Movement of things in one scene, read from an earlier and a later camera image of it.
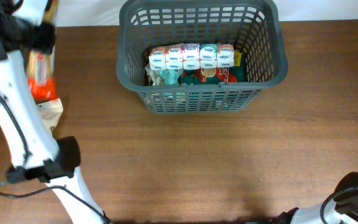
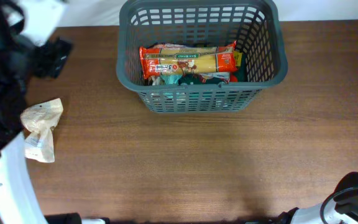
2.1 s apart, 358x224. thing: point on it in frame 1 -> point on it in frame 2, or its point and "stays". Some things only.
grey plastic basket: (255, 27) stays
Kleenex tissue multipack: (191, 56) -> (219, 77)
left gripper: (48, 42) -> (53, 57)
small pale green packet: (171, 76) stays
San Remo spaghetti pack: (41, 67) -> (156, 60)
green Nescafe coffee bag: (238, 74) stays
